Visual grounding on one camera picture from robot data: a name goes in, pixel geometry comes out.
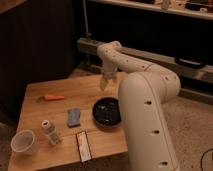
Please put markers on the wooden shelf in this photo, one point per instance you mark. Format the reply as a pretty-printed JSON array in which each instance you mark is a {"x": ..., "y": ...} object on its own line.
[{"x": 149, "y": 7}]

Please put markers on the white rectangular box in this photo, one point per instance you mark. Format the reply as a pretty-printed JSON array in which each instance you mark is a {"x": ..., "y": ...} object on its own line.
[{"x": 83, "y": 146}]

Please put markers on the clear plastic bottle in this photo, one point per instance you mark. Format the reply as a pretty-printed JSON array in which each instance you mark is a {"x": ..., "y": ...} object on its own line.
[{"x": 51, "y": 132}]

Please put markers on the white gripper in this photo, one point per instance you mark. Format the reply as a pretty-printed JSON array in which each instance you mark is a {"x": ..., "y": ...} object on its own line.
[{"x": 109, "y": 71}]

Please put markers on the long grey case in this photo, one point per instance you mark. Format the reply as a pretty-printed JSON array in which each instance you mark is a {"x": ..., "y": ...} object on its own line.
[{"x": 204, "y": 74}]

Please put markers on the metal pole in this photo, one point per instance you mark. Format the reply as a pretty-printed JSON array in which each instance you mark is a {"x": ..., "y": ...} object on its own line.
[{"x": 86, "y": 19}]

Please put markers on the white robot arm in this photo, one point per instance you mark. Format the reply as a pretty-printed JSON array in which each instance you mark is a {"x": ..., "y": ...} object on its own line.
[{"x": 141, "y": 94}]

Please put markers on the wooden table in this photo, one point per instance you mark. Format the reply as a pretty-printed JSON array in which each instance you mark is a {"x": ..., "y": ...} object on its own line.
[{"x": 81, "y": 93}]

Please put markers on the black bowl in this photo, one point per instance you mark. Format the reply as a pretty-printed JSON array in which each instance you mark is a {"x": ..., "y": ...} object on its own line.
[{"x": 106, "y": 111}]

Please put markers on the translucent plastic cup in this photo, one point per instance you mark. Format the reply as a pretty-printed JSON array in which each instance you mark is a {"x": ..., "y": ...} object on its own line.
[{"x": 24, "y": 142}]

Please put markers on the black case handle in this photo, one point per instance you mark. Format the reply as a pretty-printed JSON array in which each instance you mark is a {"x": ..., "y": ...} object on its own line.
[{"x": 189, "y": 64}]

